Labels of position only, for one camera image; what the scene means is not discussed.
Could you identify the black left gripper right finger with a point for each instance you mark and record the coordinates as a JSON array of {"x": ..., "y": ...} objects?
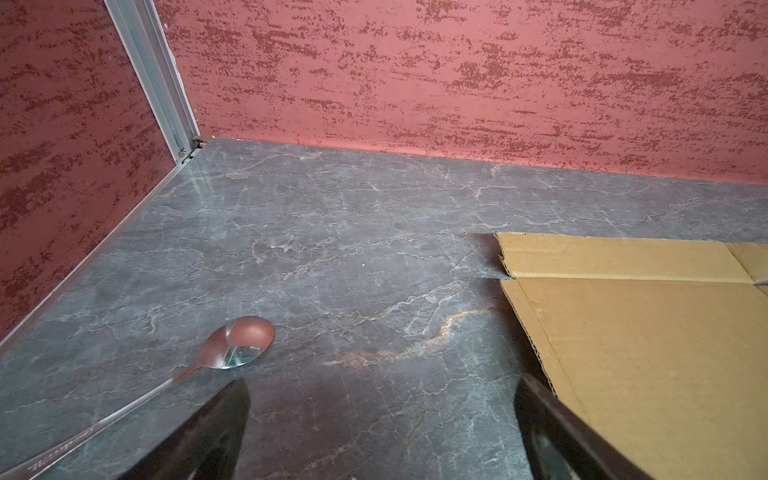
[{"x": 559, "y": 445}]

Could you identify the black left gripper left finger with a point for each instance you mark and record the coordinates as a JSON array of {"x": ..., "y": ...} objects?
[{"x": 205, "y": 446}]

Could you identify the brown cardboard box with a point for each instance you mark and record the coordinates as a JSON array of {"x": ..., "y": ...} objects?
[{"x": 659, "y": 345}]

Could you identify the silver metal spoon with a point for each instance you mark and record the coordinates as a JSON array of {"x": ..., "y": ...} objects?
[{"x": 237, "y": 343}]

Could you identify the left rear aluminium corner post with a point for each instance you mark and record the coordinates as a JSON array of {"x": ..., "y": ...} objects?
[{"x": 140, "y": 29}]

